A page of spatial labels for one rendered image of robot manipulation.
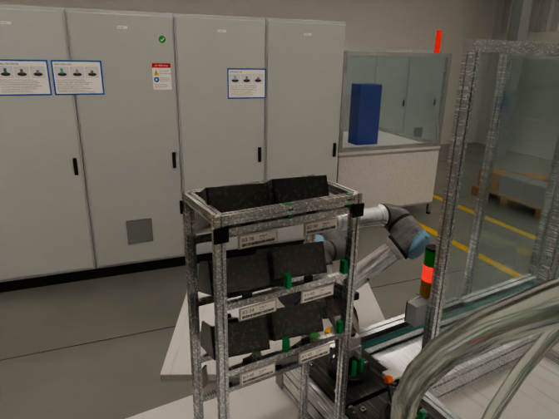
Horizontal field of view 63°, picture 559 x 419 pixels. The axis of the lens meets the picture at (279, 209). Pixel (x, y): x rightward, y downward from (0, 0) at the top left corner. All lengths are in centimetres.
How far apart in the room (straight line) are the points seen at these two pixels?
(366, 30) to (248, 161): 622
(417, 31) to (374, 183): 569
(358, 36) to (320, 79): 551
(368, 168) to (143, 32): 294
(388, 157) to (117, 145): 314
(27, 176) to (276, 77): 226
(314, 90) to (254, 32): 78
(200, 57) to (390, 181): 284
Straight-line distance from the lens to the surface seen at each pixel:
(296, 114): 442
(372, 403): 149
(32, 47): 402
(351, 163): 539
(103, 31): 401
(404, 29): 1058
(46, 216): 423
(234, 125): 422
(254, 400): 163
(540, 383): 195
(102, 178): 413
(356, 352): 151
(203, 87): 411
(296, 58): 438
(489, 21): 1209
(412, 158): 587
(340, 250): 158
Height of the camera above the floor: 194
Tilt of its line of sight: 19 degrees down
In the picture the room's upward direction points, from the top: 1 degrees clockwise
